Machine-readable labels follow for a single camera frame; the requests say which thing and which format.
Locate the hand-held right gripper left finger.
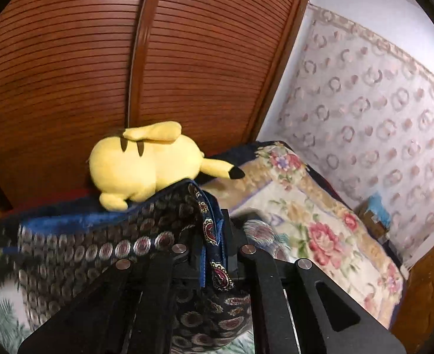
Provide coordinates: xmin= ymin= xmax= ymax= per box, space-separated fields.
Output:
xmin=18 ymin=225 xmax=206 ymax=354

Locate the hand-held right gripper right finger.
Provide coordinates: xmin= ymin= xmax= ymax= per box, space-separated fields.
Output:
xmin=221 ymin=209 xmax=406 ymax=354

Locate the navy patterned satin shirt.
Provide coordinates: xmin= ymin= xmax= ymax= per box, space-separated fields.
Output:
xmin=17 ymin=178 xmax=255 ymax=353

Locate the floral blanket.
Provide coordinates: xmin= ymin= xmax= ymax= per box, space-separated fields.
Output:
xmin=0 ymin=142 xmax=410 ymax=354

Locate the yellow plush toy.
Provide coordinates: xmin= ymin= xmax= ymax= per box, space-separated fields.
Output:
xmin=88 ymin=121 xmax=246 ymax=212

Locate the blue box by curtain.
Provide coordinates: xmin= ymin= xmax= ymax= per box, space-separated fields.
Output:
xmin=355 ymin=192 xmax=393 ymax=241

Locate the wooden side cabinet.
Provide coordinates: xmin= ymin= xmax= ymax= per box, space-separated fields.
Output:
xmin=389 ymin=242 xmax=434 ymax=340

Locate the wooden slatted wardrobe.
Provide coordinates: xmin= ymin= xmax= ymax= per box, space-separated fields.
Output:
xmin=0 ymin=0 xmax=314 ymax=222

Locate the ring patterned wall cloth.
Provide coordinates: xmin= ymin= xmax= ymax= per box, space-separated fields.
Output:
xmin=257 ymin=3 xmax=434 ymax=267

